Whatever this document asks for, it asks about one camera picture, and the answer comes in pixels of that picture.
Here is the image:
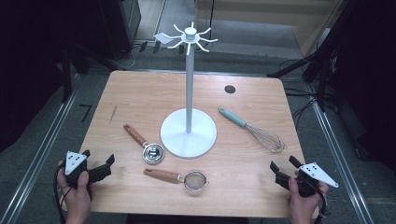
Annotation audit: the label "wooden handled mesh strainer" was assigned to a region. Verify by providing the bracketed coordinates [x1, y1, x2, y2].
[143, 168, 210, 192]

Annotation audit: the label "metal floor rail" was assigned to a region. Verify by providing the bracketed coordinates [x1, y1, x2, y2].
[307, 83, 375, 224]
[0, 90, 78, 224]

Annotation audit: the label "hand-held gripper cable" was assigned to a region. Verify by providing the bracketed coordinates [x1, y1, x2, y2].
[53, 161, 73, 224]
[306, 176, 331, 224]

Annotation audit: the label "black cabinet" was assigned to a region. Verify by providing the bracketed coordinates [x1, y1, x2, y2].
[99, 0, 142, 62]

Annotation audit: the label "teal handled wire whisk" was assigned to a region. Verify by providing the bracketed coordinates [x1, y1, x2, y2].
[218, 106, 288, 154]

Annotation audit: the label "white paper tag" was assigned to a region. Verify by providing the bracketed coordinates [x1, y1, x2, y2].
[152, 32, 174, 45]

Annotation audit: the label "right hand-held gripper cable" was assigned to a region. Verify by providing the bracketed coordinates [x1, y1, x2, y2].
[306, 176, 331, 224]

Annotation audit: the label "black floor cables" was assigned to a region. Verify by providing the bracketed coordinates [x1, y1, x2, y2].
[283, 87, 320, 130]

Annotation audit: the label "left hand-held gripper cable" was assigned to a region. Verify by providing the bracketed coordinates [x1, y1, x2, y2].
[53, 161, 73, 224]

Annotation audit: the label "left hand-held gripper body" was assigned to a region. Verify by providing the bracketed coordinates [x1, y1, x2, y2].
[64, 151, 90, 189]

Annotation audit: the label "black hanging cable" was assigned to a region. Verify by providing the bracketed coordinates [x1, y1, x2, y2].
[207, 0, 217, 34]

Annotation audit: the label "person's left hand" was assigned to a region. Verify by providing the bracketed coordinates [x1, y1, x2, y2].
[56, 161, 93, 224]

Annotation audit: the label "black stand legs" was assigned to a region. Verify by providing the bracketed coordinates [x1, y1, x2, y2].
[266, 27, 337, 113]

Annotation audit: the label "wooden handled steel ladle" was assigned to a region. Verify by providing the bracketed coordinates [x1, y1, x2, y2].
[122, 123, 166, 165]

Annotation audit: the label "person's right hand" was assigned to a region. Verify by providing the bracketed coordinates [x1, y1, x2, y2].
[287, 176, 330, 224]

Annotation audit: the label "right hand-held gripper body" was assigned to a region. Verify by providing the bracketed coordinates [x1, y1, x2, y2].
[295, 161, 340, 198]

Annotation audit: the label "white utensil rack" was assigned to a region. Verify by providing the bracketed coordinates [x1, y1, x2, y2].
[160, 21, 219, 160]

